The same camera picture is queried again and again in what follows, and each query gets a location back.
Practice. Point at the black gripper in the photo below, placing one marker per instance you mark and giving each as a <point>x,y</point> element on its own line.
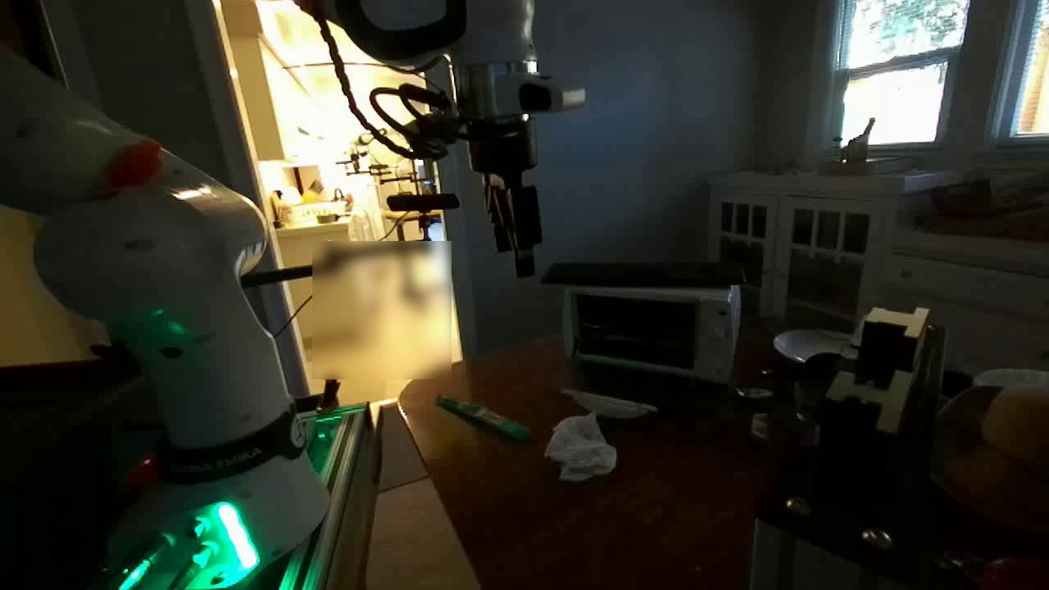
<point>503,147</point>

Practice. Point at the white cloth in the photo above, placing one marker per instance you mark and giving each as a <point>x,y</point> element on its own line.
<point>581,448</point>

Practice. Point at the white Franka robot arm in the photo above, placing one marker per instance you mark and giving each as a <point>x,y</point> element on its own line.
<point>185,330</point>

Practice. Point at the white toaster oven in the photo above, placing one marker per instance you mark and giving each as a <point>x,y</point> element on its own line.
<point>656,330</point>

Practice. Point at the green flat stick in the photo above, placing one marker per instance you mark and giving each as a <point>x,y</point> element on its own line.
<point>488,416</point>

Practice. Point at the white flat plastic piece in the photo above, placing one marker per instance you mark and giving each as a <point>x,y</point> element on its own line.
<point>611,404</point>

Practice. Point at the white plate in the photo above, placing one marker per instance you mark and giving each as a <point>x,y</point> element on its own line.
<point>815,345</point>

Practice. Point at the small bird figurine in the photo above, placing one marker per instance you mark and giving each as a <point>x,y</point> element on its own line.
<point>856,143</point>

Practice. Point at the white glass-door cabinet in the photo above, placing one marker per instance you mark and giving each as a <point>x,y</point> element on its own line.
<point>872,250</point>

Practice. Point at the computer monitor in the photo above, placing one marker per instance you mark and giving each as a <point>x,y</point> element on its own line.
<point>902,76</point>

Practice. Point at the narrow bright window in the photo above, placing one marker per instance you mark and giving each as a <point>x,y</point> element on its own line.
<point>1033,71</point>

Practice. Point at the yellow fruit in bowl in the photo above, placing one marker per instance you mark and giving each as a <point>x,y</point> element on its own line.
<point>1012,436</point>

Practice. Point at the black camera on boom stand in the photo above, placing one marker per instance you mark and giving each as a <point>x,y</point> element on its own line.
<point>420,201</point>

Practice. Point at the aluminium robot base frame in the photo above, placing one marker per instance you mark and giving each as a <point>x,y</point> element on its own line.
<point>338,460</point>

